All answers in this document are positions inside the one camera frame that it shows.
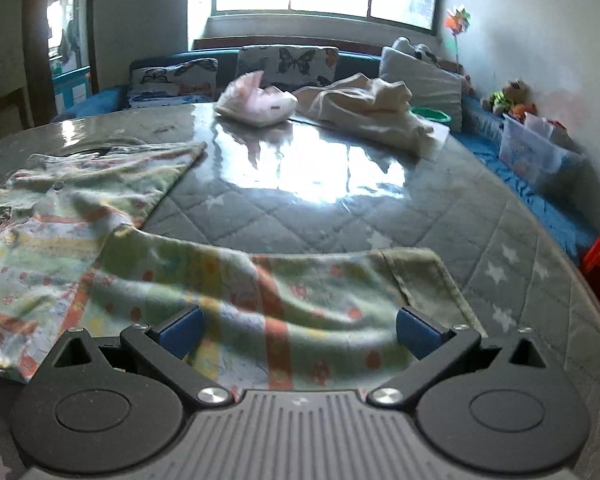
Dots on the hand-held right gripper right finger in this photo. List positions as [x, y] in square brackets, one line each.
[416, 332]

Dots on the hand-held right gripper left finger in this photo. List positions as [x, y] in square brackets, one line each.
[182, 334]

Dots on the green printed children's shirt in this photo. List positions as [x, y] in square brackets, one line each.
[130, 270]

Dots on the hanging clothes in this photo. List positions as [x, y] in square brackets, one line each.
[71, 40]

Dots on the grey quilted star table cover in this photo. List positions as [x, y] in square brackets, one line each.
[330, 210]

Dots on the clear plastic storage box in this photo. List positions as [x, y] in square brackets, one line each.
[525, 152]

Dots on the green bowl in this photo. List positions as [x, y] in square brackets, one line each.
[430, 113]

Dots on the cream garment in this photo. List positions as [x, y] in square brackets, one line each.
[370, 105]

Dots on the pink garment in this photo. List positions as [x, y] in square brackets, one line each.
[255, 105]

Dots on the blue sofa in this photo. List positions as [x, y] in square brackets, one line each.
[100, 102]

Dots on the orange toy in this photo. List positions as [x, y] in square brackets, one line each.
[525, 110]

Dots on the teddy bear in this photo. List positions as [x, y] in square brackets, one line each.
[510, 95]

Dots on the grey pillow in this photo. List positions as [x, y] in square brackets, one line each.
[420, 72]

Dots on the blue and white cabinet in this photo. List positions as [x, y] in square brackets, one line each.
[72, 90]

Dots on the black and white plush toy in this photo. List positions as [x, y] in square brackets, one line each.
[422, 52]

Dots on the wooden counter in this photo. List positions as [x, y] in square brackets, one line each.
[5, 115]

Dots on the large butterfly print cushion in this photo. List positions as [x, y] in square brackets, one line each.
[290, 60]

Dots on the colourful pinwheel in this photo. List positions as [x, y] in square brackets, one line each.
[457, 20]

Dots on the dark wooden door frame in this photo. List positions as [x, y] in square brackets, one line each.
[32, 35]

